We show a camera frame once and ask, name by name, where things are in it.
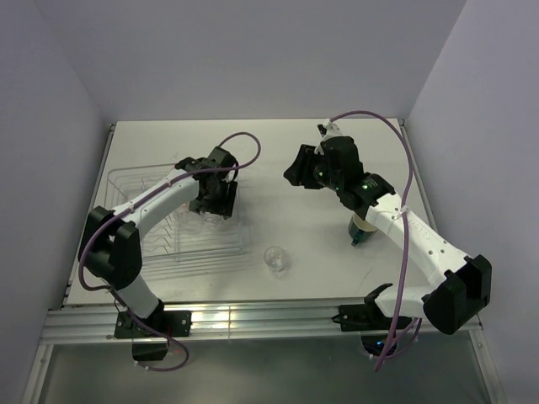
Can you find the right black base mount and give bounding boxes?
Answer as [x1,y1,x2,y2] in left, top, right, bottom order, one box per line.
[331,303,392,356]

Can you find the clear wire dish rack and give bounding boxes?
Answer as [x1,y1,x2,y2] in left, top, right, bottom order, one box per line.
[100,164,247,268]

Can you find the teal ceramic mug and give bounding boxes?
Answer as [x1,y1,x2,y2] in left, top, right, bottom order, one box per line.
[348,214,377,247]

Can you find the purple cable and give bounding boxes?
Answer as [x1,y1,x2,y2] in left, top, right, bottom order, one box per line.
[328,109,422,372]
[78,132,262,374]

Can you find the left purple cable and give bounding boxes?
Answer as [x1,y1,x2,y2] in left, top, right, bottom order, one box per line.
[78,132,262,374]

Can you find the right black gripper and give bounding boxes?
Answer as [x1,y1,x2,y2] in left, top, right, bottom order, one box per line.
[283,144,343,192]

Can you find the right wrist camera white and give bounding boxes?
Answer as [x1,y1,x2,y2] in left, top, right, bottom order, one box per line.
[317,119,344,142]

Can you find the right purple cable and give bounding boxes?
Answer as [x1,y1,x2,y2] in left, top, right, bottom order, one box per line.
[328,109,422,372]

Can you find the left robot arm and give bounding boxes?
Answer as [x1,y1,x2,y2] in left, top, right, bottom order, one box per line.
[77,146,239,336]

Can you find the aluminium mounting rail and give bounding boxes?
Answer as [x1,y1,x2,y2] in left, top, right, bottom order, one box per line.
[41,268,483,344]

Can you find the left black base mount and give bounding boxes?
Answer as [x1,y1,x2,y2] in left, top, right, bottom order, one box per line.
[114,310,192,362]

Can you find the clear glass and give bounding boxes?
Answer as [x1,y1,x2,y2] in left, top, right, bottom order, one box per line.
[264,246,287,273]
[200,212,229,231]

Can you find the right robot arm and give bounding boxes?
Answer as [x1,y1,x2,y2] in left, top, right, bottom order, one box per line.
[284,121,492,335]

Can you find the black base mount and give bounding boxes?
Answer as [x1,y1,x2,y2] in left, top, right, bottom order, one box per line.
[114,310,192,362]
[331,303,392,356]

